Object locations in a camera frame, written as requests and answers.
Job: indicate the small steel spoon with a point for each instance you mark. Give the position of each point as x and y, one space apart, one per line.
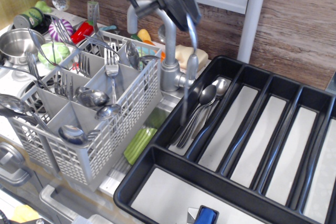
192 67

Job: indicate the spoon rear basket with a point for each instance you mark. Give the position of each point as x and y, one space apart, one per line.
132 55

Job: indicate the light steel spoon in tray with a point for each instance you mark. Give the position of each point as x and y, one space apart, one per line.
221 85

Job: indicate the dark steel spoon in tray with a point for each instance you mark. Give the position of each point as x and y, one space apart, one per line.
206 98

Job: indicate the large spoon centre basket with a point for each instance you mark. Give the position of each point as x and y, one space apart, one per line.
92 98

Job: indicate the large spoon basket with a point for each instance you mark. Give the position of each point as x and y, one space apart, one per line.
12 106
92 98
73 135

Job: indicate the small spoon centre basket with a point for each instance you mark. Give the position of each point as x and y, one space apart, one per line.
108 112

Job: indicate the grey plastic cutlery basket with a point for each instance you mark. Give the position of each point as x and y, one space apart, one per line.
85 167

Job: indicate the fork left of basket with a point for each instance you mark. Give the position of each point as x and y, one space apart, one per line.
34 71

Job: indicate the black cutlery tray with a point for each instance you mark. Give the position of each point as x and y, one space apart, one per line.
265 155

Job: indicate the large spoon front basket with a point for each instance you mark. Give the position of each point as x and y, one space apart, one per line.
73 135

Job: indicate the large spoon left basket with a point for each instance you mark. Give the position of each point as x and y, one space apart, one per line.
12 106

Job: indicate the blue object in tray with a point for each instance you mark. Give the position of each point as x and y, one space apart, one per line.
202 215

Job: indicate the yellow toy fruit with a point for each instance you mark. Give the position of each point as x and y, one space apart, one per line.
144 35

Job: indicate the beige sponge block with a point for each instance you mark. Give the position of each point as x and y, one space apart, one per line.
182 54

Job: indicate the silver kitchen faucet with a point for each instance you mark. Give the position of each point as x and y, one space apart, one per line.
171 77

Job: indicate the hanging steel grater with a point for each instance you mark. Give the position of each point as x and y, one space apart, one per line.
93 11

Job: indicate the steel fork rear compartment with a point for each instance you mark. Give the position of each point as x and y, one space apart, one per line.
111 69

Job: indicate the red toy pepper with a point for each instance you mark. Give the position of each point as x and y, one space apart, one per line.
85 29

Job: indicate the purple white toy vegetable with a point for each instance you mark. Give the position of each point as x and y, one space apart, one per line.
58 28

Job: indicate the green toy cabbage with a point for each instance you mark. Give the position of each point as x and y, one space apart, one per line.
55 53

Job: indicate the green toy can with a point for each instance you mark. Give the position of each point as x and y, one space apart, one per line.
29 19

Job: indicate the steel cooking pot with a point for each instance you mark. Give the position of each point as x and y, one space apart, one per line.
14 44

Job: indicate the yellow object bottom left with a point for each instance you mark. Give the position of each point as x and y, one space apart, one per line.
24 213

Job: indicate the grey metal post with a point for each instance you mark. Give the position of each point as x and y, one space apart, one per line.
249 30

